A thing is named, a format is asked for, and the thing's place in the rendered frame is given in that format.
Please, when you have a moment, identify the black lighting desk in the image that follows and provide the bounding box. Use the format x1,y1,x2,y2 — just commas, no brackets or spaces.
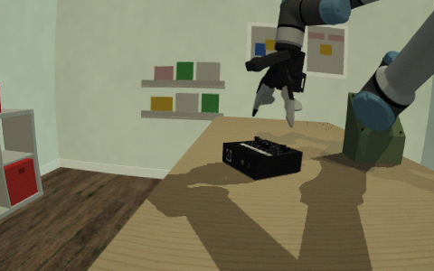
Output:
222,136,303,180

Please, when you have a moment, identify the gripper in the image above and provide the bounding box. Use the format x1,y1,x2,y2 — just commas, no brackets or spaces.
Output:
252,42,307,127

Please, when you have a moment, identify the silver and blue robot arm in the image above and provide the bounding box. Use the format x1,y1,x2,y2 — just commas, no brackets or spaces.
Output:
245,0,434,131

